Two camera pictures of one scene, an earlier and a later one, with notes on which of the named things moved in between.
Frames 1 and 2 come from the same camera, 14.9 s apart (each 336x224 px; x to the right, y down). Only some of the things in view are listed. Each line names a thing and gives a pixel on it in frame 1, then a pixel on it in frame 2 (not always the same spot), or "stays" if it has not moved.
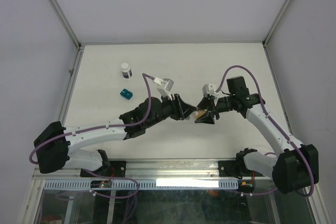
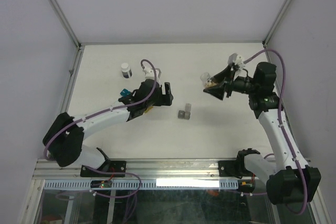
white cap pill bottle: [126, 70] stays
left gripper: [180, 109] → [165, 100]
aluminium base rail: [207, 169] stays
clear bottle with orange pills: [197, 113] → [206, 81]
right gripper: [208, 118] → [226, 74]
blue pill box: [126, 94] stays
